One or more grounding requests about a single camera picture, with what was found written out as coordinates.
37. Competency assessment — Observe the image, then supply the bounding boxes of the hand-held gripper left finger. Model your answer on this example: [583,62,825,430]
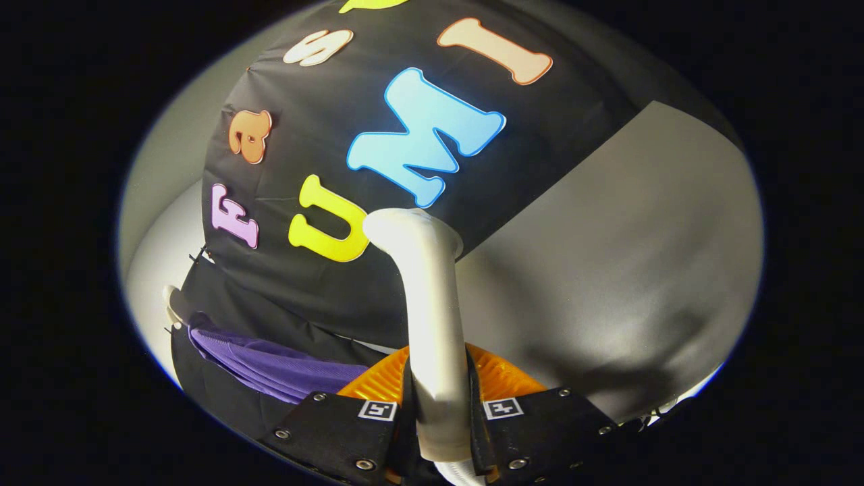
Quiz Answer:
[273,346,416,484]

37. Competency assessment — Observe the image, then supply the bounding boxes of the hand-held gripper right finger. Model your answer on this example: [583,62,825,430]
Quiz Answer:
[466,343,635,484]

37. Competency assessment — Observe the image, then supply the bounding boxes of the purple corduroy jacket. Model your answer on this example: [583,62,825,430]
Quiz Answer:
[189,312,369,404]

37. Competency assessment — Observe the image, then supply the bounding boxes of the white garment steamer hose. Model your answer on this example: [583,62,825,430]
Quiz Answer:
[435,460,487,486]

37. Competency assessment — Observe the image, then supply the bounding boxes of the white garment steamer head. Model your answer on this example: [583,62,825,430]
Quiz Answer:
[363,208,473,463]

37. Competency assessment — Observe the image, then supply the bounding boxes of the white plastic clothes hanger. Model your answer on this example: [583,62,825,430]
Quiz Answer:
[164,285,194,331]

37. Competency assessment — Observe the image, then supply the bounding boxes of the grey drawer cabinet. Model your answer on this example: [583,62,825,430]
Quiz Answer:
[456,101,763,423]

